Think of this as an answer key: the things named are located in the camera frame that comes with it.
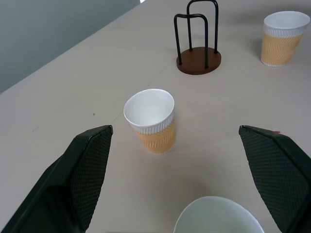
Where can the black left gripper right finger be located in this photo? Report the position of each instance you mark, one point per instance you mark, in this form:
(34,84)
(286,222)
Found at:
(279,174)

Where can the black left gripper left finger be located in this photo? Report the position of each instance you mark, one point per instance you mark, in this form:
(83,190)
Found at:
(73,179)

